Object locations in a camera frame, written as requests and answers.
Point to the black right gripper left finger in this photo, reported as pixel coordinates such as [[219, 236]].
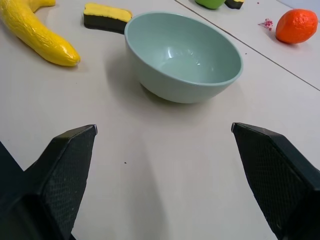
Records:
[[60, 175]]

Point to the orange plastic tangerine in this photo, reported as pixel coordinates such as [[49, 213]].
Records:
[[296, 26]]

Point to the yellow and black sponge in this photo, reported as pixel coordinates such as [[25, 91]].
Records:
[[235, 3], [106, 17]]

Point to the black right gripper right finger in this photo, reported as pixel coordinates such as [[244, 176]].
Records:
[[275, 172]]

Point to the yellow plastic banana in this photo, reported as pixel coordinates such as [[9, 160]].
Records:
[[37, 35]]

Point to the green plastic apple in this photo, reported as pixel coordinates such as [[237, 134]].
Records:
[[208, 3]]

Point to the small pink dried flower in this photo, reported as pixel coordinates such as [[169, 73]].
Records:
[[267, 24]]

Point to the pale green bowl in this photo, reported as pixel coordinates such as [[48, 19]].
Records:
[[185, 56]]

